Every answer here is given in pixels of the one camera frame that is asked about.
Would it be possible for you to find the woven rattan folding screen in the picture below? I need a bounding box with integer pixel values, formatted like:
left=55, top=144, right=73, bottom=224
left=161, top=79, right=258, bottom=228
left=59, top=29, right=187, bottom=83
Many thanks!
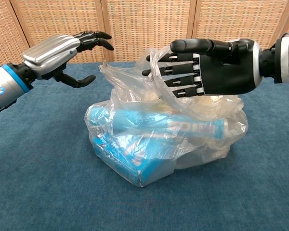
left=0, top=0, right=289, bottom=66

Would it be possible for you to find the blue cylindrical snack tube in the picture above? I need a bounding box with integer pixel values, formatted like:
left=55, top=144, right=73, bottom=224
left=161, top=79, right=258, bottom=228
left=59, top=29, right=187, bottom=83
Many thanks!
left=87, top=106, right=229, bottom=141

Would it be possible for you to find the teal velvet tablecloth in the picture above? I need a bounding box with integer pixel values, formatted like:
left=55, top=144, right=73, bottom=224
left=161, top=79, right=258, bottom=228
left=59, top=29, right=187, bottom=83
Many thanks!
left=0, top=57, right=289, bottom=231

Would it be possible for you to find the clear plastic shopping bag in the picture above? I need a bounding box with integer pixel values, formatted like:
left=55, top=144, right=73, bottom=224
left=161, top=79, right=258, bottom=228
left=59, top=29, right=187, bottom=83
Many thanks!
left=84, top=47, right=249, bottom=189

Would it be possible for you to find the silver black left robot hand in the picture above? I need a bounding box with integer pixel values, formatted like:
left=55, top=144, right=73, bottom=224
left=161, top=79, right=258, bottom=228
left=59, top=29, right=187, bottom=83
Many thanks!
left=23, top=31, right=115, bottom=89

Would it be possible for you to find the blue snack box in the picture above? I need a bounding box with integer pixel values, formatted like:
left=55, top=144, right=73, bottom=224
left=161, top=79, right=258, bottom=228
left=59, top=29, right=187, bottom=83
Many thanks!
left=91, top=135, right=177, bottom=187

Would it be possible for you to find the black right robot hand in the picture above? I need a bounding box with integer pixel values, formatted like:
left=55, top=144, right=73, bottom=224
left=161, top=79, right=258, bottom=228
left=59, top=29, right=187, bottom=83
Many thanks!
left=141, top=38, right=264, bottom=98

